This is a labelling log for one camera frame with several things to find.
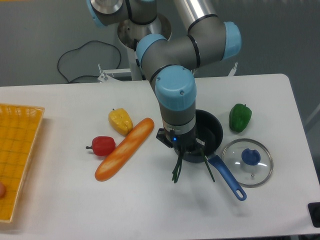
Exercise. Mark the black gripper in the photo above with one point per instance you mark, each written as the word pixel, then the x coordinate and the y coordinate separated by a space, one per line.
pixel 189 142

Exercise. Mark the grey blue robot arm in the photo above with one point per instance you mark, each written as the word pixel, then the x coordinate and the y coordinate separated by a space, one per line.
pixel 174 86

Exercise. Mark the green bell pepper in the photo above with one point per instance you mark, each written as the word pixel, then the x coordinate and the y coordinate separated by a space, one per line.
pixel 239 117

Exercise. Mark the glass lid with blue knob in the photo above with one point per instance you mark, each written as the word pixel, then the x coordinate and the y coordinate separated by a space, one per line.
pixel 249 161

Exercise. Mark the orange baguette bread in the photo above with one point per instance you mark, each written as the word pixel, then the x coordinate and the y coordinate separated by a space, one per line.
pixel 112 164

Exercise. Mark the yellow bell pepper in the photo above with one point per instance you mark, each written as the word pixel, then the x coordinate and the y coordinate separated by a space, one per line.
pixel 120 120

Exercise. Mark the red bell pepper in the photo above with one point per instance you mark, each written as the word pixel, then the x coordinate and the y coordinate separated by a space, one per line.
pixel 102 145

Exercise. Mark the black device at table edge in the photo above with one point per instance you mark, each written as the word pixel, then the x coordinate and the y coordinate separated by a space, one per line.
pixel 314 212

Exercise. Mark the yellow woven basket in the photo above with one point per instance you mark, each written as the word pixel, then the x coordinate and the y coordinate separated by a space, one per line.
pixel 19 126

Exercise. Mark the dark pot with blue handle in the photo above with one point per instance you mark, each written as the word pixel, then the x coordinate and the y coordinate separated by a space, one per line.
pixel 210 130

